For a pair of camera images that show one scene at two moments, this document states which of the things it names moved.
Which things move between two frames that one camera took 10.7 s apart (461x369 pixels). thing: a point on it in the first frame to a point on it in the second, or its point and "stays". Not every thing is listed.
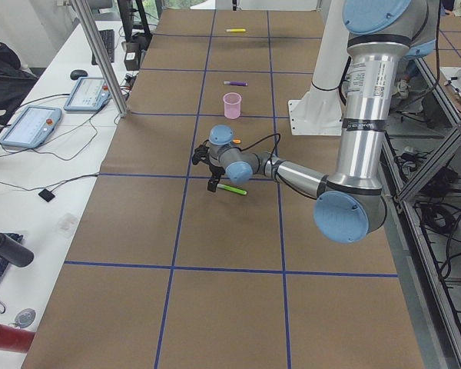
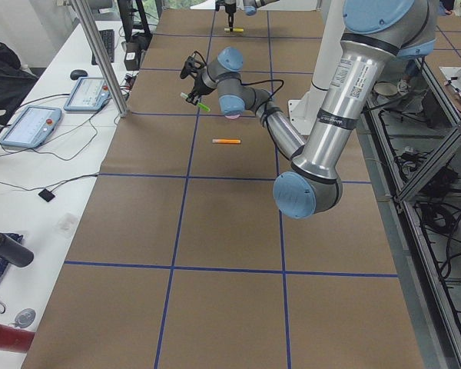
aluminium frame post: [86, 17] stays
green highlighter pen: [229, 188] to [202, 105]
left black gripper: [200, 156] to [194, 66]
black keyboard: [107, 36] stays
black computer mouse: [77, 73] stays
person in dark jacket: [7, 82] stays
